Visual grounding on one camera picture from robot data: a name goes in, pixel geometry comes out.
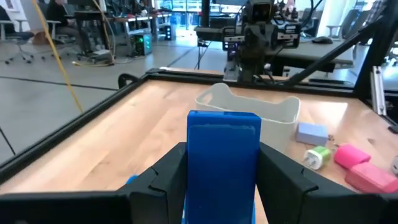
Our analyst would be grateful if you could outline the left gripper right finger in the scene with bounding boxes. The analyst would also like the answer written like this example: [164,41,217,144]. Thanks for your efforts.
[255,141,398,224]

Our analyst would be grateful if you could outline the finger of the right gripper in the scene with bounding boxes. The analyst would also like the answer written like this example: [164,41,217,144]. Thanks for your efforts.
[255,26,267,62]
[244,26,256,62]

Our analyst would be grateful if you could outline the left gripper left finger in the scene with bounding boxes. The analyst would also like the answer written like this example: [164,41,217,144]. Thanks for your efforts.
[0,141,188,224]

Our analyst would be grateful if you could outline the pink wall charger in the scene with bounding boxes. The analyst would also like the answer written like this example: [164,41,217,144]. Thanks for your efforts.
[333,143,372,170]

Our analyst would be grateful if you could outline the blue rectangular box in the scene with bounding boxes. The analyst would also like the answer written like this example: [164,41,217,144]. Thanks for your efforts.
[185,110,262,224]

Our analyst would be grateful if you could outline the grey office desk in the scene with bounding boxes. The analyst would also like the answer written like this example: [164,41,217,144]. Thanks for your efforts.
[267,39,355,77]

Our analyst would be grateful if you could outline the grey office chair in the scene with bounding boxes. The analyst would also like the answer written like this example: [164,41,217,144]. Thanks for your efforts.
[325,8,361,40]

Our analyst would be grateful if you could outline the black office chair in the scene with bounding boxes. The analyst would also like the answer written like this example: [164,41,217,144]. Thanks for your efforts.
[0,6,35,65]

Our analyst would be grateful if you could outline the black computer mouse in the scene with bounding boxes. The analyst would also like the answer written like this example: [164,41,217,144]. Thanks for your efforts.
[312,35,334,45]

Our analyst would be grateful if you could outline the lavender small box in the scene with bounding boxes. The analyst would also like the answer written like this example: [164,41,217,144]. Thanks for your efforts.
[295,122,330,146]

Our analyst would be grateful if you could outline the white plastic bin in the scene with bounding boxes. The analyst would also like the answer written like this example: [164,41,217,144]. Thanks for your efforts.
[195,82,301,154]

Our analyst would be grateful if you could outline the black equipment box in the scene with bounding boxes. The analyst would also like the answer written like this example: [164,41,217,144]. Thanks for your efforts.
[164,24,177,41]

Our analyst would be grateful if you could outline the computer tower green light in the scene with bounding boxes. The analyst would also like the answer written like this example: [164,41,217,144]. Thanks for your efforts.
[132,33,153,57]

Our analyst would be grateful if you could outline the black table clamp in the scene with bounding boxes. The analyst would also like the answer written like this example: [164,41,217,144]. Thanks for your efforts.
[117,72,140,90]

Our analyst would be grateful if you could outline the person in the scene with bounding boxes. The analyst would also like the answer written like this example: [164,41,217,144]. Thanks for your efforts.
[46,0,94,54]

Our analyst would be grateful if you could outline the black diagonal frame brace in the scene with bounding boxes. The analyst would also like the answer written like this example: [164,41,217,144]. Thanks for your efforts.
[284,17,385,88]

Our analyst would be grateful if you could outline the green white wall charger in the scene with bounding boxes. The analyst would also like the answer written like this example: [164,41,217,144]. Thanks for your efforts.
[303,146,332,171]

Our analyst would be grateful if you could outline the red wall charger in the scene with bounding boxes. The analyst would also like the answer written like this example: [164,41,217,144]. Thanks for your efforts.
[344,161,398,194]

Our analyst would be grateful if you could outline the black frame upright post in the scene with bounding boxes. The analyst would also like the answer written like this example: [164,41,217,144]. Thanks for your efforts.
[354,0,398,100]

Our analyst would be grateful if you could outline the silver frame bracket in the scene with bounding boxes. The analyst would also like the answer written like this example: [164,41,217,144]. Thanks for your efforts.
[371,65,387,116]

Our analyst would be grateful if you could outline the yellow floor cable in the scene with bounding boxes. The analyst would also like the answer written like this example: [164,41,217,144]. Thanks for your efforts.
[72,0,116,68]

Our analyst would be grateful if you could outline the yellow hanging cable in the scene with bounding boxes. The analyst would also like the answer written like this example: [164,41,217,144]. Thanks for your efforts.
[30,0,85,113]

